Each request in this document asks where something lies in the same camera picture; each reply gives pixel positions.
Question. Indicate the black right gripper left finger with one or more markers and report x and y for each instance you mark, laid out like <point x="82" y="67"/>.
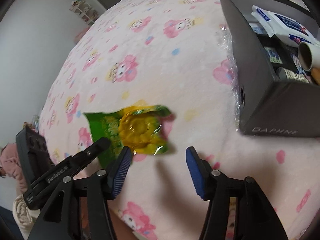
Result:
<point x="61" y="216"/>

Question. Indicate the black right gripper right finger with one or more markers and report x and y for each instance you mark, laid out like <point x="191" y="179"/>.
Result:
<point x="238" y="209"/>

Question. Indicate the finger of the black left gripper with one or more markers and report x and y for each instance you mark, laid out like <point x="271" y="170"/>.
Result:
<point x="71" y="166"/>

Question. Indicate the green yellow snack packet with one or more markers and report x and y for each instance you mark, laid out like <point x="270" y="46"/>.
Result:
<point x="141" y="128"/>

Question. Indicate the dark grey shoe box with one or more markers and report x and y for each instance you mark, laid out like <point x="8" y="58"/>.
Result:
<point x="269" y="104"/>

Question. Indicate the white shoe rack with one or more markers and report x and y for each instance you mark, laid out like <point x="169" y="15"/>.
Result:
<point x="84" y="11"/>

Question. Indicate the wooden comb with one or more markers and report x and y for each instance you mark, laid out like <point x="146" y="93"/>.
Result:
<point x="315" y="73"/>

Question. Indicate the pink cartoon print blanket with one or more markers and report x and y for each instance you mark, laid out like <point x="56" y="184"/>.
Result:
<point x="170" y="52"/>

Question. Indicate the black framed blue picture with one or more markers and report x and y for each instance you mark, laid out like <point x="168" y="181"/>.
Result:
<point x="276" y="54"/>

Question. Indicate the white cardboard tube roll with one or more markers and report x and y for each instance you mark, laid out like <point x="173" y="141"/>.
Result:
<point x="309" y="56"/>

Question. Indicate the white blue wet wipes pack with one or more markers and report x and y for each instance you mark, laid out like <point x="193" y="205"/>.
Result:
<point x="286" y="29"/>

